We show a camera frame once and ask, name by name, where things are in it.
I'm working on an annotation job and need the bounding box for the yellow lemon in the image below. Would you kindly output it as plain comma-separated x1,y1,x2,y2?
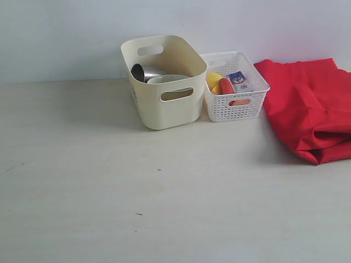
206,72,223,90

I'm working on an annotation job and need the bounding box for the white lattice plastic basket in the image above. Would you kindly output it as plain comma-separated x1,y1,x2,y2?
200,51,270,122

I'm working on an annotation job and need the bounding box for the red cloth placemat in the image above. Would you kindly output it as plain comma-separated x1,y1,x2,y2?
254,58,350,165

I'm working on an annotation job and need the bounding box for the stainless steel cup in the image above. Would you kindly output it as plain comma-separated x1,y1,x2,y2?
131,64,166,83

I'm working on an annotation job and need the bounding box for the small red strawberry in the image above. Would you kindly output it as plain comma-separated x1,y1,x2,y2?
219,78,235,95

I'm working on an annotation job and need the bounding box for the cream plastic bin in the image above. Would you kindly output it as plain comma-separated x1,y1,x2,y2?
121,35,207,130

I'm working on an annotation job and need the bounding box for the brown egg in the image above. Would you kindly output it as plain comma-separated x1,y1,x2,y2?
231,99,251,106

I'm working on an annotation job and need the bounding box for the orange cheese wedge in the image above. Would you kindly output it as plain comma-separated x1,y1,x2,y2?
211,84,222,95

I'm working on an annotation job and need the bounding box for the grey ceramic bowl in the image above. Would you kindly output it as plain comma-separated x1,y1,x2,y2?
147,75,193,101

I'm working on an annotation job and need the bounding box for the blue white milk carton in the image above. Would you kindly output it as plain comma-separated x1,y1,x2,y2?
225,71,253,93

